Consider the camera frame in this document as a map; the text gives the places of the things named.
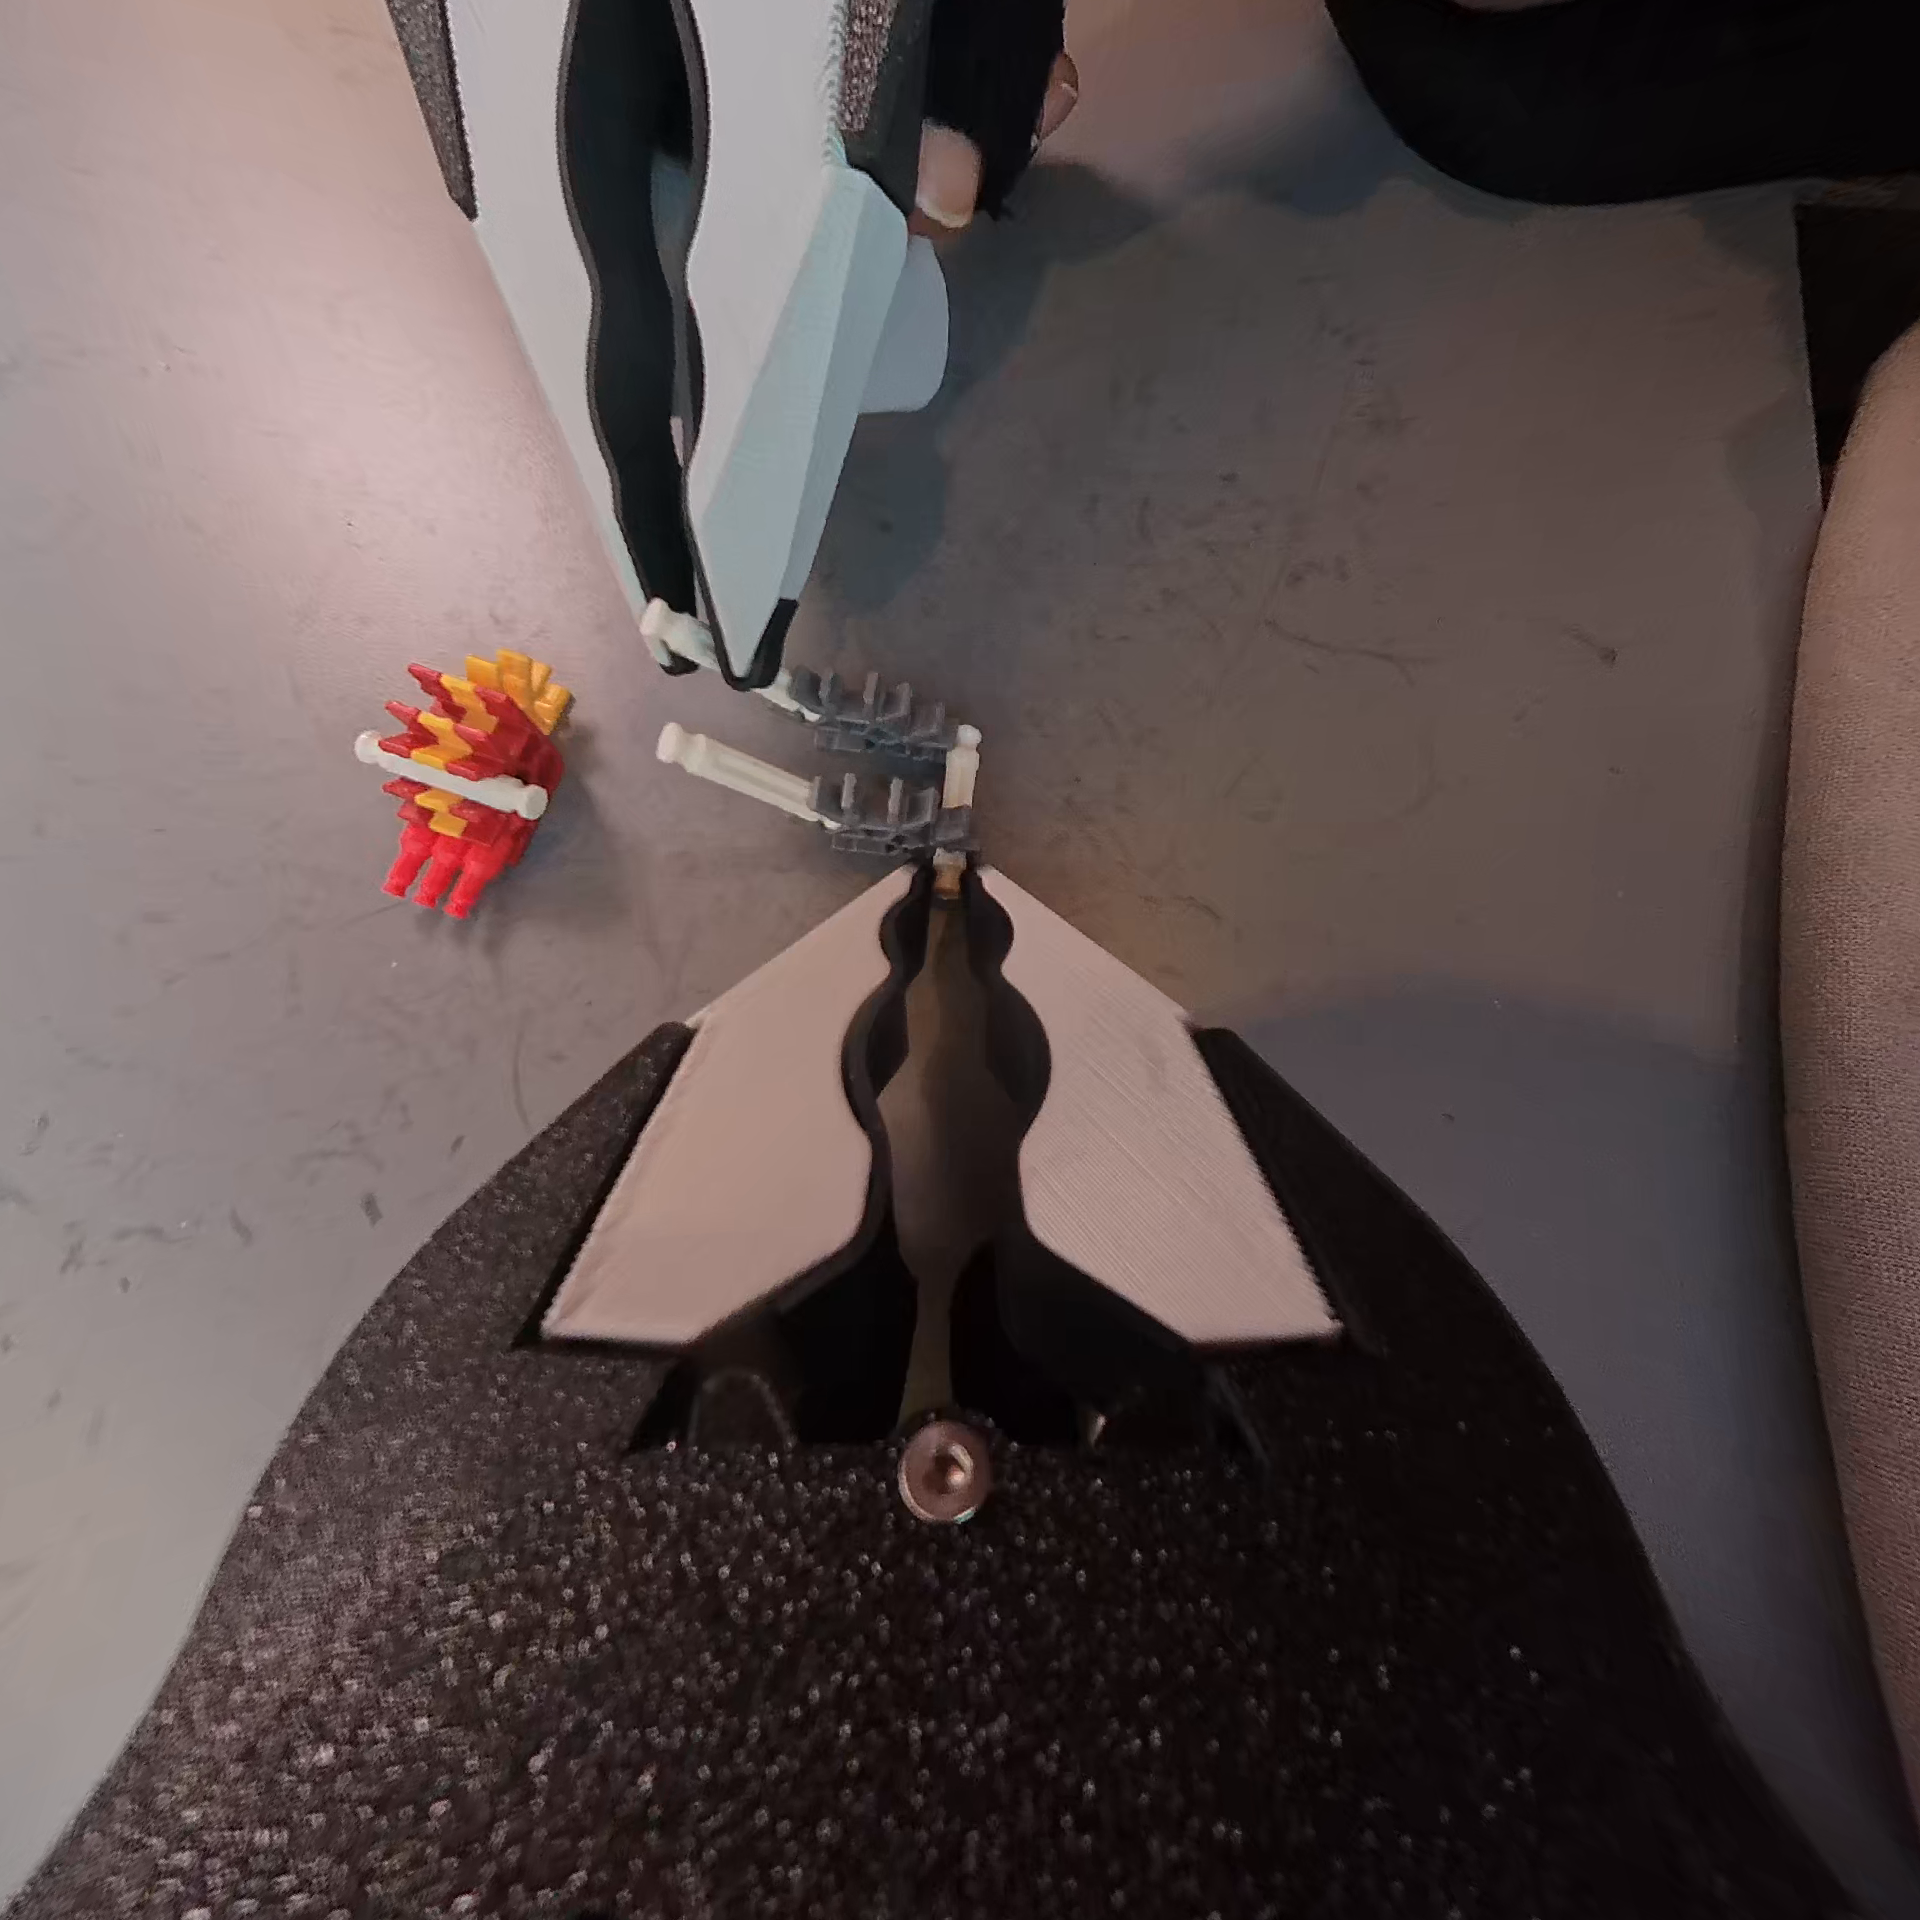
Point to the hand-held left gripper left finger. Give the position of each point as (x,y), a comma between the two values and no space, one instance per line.
(736,1186)

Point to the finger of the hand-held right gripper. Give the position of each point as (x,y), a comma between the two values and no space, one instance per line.
(519,181)
(781,375)

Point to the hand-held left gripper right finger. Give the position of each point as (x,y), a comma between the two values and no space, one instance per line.
(1171,1186)

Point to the grey snowflake connector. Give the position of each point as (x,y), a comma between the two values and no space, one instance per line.
(871,718)
(885,819)

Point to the person's right hand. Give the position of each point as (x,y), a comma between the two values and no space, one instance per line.
(947,181)

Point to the red and yellow connector stack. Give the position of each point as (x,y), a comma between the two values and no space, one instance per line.
(481,796)

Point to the person's beige sweatshirt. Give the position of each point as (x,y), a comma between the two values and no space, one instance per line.
(1862,976)

